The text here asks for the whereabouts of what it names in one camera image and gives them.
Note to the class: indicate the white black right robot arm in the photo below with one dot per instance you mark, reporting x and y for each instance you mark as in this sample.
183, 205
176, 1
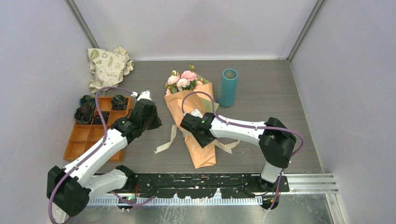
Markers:
275, 141

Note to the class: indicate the teal cylindrical vase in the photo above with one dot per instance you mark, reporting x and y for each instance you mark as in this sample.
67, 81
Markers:
227, 88

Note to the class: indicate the dark rolled fabric middle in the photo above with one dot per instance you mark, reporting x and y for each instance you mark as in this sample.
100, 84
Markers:
97, 118

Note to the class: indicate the dark rolled fabric top left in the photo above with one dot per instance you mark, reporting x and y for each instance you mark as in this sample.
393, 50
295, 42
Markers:
88, 100

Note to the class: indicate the pink flower bouquet orange paper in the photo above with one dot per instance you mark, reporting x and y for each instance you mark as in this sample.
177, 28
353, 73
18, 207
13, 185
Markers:
188, 97

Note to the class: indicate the crumpled printed cloth bag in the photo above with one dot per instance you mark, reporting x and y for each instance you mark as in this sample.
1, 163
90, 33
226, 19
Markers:
108, 67

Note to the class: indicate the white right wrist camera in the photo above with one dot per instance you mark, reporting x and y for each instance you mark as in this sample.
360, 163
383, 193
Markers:
196, 113

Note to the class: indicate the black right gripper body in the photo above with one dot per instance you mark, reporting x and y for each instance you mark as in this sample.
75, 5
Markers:
202, 142

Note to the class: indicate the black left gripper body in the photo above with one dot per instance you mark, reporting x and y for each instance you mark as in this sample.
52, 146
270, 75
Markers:
152, 122

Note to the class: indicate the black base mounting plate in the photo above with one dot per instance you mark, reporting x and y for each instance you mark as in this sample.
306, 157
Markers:
201, 189

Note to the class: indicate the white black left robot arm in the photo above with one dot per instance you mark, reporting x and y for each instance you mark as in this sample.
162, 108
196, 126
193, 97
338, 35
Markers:
72, 187

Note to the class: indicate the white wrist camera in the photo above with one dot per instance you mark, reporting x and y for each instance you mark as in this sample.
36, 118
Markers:
196, 113
142, 95

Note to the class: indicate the orange compartment tray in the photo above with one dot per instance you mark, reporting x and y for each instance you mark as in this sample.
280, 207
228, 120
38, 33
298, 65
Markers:
83, 137

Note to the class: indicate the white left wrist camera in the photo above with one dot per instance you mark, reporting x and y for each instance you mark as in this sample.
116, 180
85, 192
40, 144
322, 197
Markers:
142, 95

